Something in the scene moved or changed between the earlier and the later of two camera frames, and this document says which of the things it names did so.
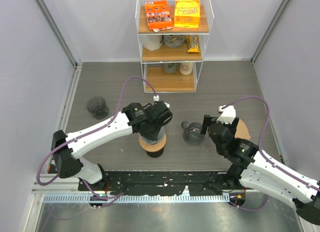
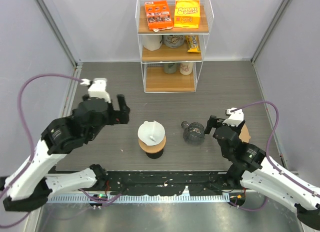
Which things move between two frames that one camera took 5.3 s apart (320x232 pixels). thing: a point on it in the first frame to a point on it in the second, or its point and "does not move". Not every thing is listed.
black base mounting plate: [162, 183] does not move
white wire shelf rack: [172, 28] does not move
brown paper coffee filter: [242, 131] does not move
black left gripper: [153, 136] to [125, 109]
